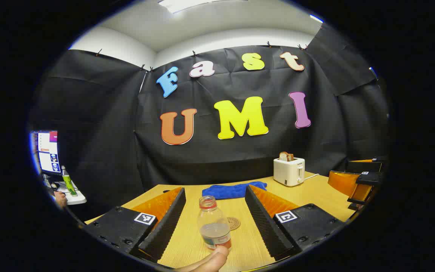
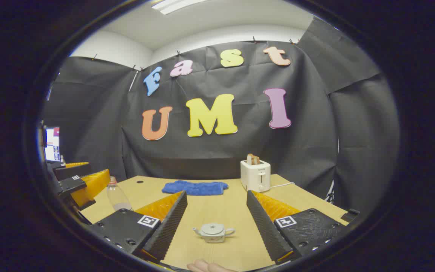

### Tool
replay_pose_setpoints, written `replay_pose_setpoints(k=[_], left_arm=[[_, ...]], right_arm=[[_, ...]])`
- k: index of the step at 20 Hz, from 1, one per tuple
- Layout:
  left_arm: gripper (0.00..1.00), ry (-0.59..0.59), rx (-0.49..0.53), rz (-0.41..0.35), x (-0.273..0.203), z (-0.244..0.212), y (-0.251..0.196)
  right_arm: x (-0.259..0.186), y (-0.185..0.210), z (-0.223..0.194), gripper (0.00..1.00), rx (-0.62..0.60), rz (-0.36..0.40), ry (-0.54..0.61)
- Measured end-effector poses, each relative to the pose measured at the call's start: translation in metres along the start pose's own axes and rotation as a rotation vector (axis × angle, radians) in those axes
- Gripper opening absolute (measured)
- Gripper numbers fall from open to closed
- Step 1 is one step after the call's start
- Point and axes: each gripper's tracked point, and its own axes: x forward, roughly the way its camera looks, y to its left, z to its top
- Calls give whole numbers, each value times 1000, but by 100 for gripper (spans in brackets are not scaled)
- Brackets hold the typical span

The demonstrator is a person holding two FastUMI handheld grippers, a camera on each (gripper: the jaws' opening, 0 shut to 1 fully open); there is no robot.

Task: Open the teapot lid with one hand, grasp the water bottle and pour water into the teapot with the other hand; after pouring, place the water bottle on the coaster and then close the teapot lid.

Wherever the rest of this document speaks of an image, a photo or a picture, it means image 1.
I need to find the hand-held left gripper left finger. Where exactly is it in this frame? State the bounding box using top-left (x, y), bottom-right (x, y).
top-left (83, 187), bottom-right (187, 264)

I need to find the green drink bottle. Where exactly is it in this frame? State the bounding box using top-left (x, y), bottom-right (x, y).
top-left (61, 165), bottom-right (77, 197)

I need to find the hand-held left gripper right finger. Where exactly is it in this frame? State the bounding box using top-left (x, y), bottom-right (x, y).
top-left (245, 184), bottom-right (346, 261)

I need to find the white toaster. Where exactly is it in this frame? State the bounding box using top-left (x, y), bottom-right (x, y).
top-left (273, 157), bottom-right (305, 187)

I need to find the computer monitor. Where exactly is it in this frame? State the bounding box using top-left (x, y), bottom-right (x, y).
top-left (30, 130), bottom-right (61, 175)

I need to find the white side desk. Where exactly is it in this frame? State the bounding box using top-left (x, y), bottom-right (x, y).
top-left (46, 181), bottom-right (87, 206)

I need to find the blue towel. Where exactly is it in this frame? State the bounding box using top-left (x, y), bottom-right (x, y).
top-left (202, 181), bottom-right (268, 200)

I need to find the ceiling light panel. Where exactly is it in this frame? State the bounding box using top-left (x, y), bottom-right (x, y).
top-left (157, 0), bottom-right (248, 14)

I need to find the clear plastic water bottle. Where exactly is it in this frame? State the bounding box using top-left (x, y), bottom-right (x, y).
top-left (197, 196), bottom-right (232, 251)

